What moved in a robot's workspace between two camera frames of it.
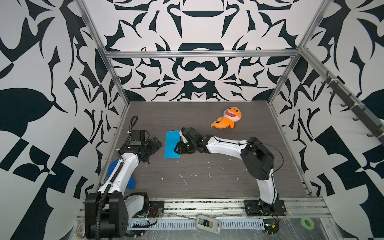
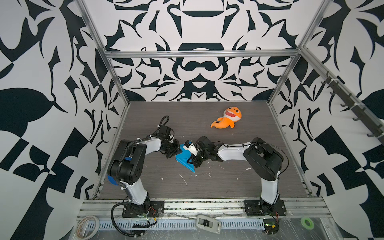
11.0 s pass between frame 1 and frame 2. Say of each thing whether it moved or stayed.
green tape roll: stayed
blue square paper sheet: moved
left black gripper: moved
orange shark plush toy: stayed
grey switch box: stayed
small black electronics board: stayed
